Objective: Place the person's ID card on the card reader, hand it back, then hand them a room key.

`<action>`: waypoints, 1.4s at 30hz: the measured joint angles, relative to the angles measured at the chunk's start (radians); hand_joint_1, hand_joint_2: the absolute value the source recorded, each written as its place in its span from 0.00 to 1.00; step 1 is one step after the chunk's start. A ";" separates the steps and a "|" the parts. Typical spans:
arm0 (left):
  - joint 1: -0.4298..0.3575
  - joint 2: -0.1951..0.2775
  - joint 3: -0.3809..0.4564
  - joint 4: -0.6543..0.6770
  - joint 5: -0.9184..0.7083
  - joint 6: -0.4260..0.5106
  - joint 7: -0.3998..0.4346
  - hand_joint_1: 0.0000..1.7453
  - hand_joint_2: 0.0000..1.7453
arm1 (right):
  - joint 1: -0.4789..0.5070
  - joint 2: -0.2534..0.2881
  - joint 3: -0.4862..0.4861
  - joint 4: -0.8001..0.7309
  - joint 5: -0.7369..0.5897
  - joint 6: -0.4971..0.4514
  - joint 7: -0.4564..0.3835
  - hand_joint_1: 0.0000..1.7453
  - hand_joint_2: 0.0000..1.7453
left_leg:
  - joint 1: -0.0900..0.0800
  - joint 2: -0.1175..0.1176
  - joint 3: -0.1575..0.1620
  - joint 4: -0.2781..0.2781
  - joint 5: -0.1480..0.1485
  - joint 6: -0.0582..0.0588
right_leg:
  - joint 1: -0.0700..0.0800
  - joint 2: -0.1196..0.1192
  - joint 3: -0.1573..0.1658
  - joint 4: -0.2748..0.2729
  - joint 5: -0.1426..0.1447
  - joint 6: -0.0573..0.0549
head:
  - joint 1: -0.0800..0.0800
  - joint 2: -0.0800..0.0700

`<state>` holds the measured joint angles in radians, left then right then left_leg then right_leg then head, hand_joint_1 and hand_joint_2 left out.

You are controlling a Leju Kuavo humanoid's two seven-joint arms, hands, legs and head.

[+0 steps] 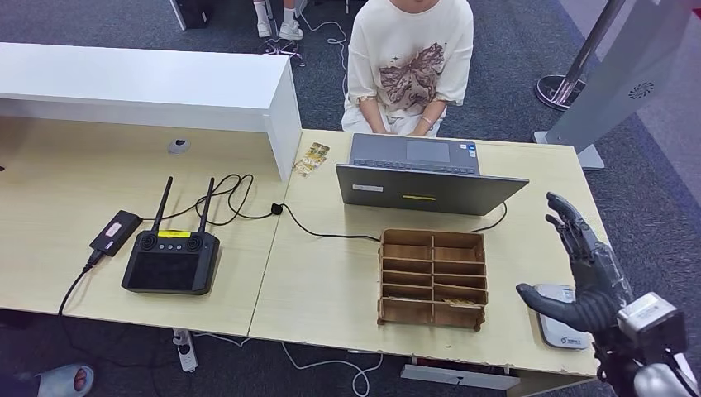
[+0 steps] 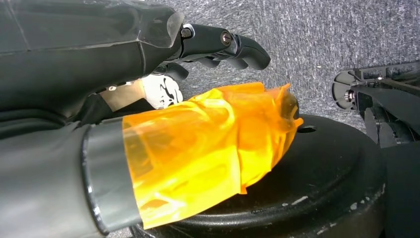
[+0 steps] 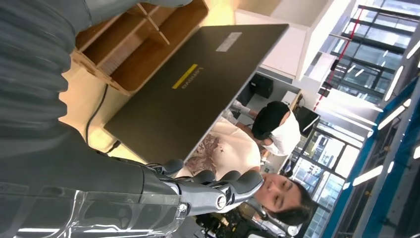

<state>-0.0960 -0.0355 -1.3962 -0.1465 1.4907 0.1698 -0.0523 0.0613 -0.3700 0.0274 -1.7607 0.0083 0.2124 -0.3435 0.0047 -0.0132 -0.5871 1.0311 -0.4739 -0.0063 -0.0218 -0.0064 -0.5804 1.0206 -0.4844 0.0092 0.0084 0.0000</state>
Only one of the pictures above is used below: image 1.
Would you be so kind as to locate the person's right forearm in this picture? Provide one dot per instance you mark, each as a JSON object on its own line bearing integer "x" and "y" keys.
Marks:
{"x": 374, "y": 118}

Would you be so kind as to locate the white counter shelf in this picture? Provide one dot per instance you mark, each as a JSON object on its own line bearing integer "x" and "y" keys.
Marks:
{"x": 137, "y": 79}

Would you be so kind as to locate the black box with white panel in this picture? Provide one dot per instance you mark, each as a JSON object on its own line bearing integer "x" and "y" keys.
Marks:
{"x": 194, "y": 13}

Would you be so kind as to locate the grey kiosk stand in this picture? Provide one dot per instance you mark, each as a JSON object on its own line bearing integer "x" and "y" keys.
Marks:
{"x": 632, "y": 66}

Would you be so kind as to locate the grey white card reader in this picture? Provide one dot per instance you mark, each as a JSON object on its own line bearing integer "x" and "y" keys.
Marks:
{"x": 564, "y": 337}

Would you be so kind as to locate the white power strip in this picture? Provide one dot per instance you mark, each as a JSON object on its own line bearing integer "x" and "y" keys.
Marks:
{"x": 186, "y": 352}

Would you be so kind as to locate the black controller with antennas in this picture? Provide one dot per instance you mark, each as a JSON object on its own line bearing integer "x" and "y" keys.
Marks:
{"x": 170, "y": 271}

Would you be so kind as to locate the chrome stanchion post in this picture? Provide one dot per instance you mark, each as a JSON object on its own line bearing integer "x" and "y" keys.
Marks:
{"x": 559, "y": 92}

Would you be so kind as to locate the person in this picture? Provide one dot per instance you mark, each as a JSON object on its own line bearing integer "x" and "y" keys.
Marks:
{"x": 411, "y": 33}

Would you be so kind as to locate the autumn print hotel card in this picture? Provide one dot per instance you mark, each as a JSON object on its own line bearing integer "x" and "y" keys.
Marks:
{"x": 305, "y": 166}
{"x": 319, "y": 150}

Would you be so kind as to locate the grey laptop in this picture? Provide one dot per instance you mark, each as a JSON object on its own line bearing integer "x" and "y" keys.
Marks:
{"x": 432, "y": 192}

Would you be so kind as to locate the pale slipper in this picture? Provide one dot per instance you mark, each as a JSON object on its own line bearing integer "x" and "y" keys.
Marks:
{"x": 67, "y": 381}

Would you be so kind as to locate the black star chair base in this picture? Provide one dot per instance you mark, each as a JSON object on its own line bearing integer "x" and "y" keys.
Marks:
{"x": 283, "y": 48}

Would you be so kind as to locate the white shoe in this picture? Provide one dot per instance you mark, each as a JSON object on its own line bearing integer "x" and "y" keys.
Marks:
{"x": 264, "y": 28}
{"x": 290, "y": 30}

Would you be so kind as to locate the black box with pink label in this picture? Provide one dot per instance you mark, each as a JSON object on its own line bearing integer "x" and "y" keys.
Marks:
{"x": 116, "y": 233}

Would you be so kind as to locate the white flat metal bar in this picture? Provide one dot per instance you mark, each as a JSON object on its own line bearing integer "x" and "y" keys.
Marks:
{"x": 459, "y": 377}

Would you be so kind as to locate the small grey dome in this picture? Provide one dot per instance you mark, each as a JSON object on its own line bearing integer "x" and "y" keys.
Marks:
{"x": 179, "y": 146}

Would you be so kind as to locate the wooden card organizer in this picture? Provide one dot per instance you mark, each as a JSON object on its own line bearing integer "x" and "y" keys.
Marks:
{"x": 432, "y": 274}

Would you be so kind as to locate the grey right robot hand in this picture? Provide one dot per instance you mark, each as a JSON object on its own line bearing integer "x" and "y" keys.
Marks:
{"x": 597, "y": 268}

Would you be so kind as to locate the tan room key card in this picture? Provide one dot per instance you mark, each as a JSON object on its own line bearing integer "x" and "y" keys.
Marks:
{"x": 460, "y": 302}

